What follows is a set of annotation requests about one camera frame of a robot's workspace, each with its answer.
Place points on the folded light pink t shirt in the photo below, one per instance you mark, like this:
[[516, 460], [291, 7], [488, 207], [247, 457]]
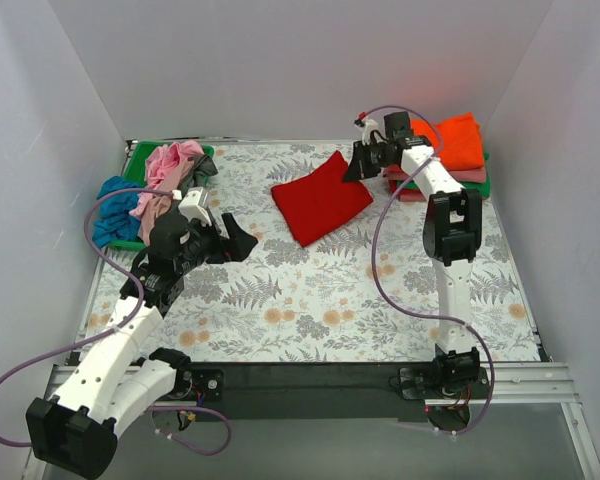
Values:
[[411, 196]]

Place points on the folded green t shirt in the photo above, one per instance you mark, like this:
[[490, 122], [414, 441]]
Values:
[[484, 189]]

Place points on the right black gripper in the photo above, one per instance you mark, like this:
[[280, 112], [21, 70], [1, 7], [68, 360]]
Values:
[[366, 158]]

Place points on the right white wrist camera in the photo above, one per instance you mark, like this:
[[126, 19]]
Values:
[[367, 126]]

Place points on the red t shirt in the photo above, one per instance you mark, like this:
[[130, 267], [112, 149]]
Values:
[[393, 186], [319, 203]]

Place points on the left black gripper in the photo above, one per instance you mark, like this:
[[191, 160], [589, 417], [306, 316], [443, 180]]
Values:
[[216, 243]]

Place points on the grey t shirt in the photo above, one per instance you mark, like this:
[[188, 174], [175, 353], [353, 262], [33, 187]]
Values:
[[199, 169]]

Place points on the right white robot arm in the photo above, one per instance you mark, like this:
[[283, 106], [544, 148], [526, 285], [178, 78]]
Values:
[[451, 239]]

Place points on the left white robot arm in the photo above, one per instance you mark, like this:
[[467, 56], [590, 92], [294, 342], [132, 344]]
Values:
[[79, 426]]

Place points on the green plastic tray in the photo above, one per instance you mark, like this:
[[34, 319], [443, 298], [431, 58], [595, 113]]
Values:
[[134, 177]]

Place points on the aluminium frame rail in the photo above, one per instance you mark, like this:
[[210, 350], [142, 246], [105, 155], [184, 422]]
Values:
[[498, 383]]

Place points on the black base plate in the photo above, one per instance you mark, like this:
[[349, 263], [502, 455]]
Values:
[[309, 390]]

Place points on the blue t shirt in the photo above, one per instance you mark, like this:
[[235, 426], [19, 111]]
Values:
[[116, 223]]

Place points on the folded red t shirt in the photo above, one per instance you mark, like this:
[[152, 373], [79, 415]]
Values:
[[393, 186]]

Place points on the folded orange t shirt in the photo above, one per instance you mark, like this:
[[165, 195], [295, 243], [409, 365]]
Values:
[[462, 148]]

